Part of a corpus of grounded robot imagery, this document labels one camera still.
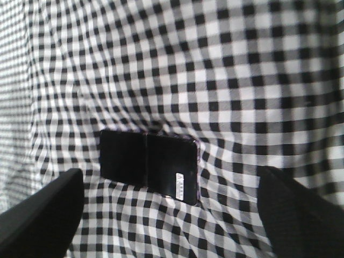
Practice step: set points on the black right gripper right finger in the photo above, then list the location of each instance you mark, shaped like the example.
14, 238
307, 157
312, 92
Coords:
297, 221

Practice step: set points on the black white checkered duvet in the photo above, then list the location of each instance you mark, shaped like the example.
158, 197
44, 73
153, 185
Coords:
256, 83

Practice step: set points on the black smartphone with white label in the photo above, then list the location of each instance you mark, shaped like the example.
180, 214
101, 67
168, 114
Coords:
163, 164

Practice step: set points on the black white checkered bedsheet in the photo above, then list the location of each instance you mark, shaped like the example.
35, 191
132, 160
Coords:
15, 107

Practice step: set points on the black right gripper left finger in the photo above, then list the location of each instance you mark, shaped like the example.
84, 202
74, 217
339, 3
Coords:
44, 224

